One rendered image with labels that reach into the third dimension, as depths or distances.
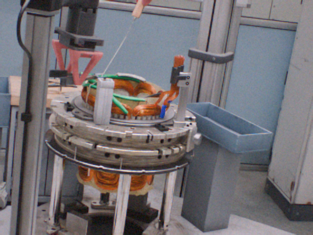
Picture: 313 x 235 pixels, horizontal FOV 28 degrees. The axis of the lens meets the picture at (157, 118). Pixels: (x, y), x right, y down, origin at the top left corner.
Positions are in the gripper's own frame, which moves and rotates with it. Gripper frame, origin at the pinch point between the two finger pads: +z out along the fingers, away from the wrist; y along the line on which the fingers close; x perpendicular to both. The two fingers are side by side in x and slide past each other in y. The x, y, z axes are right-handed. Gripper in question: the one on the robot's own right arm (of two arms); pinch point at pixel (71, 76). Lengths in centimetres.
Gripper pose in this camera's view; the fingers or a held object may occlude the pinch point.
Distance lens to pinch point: 127.8
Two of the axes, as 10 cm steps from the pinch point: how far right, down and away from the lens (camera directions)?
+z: -1.9, 9.5, 2.5
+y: 5.5, 3.2, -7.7
